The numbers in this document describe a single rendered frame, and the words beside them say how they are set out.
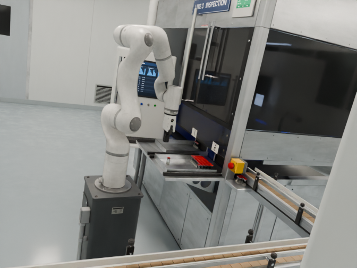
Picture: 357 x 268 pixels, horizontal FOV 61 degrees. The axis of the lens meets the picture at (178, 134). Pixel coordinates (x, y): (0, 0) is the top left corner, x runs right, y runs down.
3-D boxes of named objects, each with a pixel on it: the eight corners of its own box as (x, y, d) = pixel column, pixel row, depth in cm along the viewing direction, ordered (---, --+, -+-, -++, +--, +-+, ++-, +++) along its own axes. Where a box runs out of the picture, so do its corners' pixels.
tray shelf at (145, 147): (190, 144, 257) (190, 142, 256) (234, 181, 195) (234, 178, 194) (135, 142, 237) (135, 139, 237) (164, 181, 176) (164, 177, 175)
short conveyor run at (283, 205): (236, 184, 195) (241, 161, 191) (255, 184, 201) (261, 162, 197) (318, 253, 134) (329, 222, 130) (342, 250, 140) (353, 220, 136)
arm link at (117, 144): (115, 158, 146) (121, 109, 140) (93, 145, 158) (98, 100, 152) (134, 154, 156) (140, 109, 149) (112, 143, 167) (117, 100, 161)
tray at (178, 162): (198, 159, 217) (200, 155, 216) (215, 175, 194) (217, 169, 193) (153, 158, 204) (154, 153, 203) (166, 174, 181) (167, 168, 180)
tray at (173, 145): (193, 144, 252) (194, 140, 251) (207, 156, 229) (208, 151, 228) (154, 142, 238) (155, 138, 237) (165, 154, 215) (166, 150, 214)
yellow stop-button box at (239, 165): (238, 168, 189) (240, 158, 187) (245, 173, 182) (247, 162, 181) (228, 168, 186) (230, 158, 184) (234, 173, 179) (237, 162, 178)
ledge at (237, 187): (243, 182, 195) (244, 179, 195) (255, 191, 184) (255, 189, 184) (224, 182, 190) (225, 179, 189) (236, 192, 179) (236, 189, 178)
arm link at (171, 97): (160, 106, 176) (171, 110, 170) (163, 83, 172) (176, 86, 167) (170, 106, 182) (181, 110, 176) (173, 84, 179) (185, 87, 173)
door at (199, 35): (180, 97, 267) (192, 28, 252) (203, 109, 226) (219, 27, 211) (179, 97, 267) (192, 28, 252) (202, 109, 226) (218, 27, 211)
